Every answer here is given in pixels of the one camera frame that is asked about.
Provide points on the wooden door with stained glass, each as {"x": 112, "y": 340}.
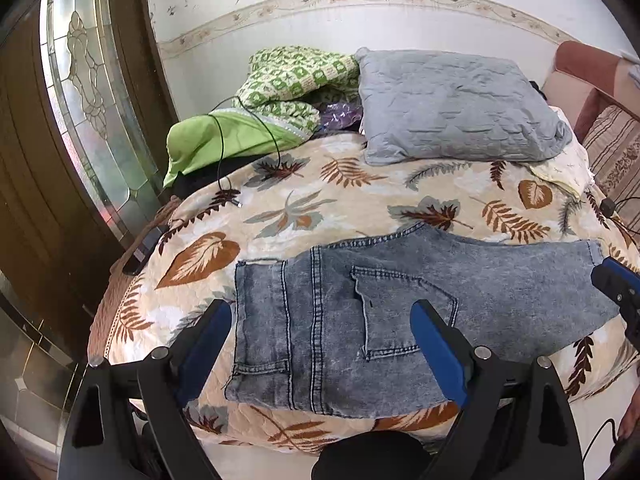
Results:
{"x": 30, "y": 160}

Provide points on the pink sofa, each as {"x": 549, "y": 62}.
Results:
{"x": 575, "y": 90}

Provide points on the purple cloth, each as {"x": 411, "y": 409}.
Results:
{"x": 337, "y": 116}

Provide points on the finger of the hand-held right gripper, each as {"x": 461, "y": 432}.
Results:
{"x": 607, "y": 282}

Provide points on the black phone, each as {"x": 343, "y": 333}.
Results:
{"x": 142, "y": 255}

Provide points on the grey denim pants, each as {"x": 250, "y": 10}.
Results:
{"x": 325, "y": 335}

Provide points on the cream cloth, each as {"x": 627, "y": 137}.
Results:
{"x": 565, "y": 170}

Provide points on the leaf print blanket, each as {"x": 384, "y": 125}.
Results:
{"x": 300, "y": 210}

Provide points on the striped cushion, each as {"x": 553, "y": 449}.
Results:
{"x": 615, "y": 155}

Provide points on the green patterned quilt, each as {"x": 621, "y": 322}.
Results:
{"x": 290, "y": 80}

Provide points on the grey quilted pillow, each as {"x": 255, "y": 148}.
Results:
{"x": 450, "y": 105}

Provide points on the black power adapter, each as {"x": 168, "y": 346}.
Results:
{"x": 608, "y": 207}

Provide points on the dark cloth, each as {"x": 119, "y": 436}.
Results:
{"x": 195, "y": 185}

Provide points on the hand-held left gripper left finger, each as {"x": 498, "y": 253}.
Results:
{"x": 210, "y": 340}

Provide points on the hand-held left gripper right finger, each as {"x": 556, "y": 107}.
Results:
{"x": 435, "y": 345}

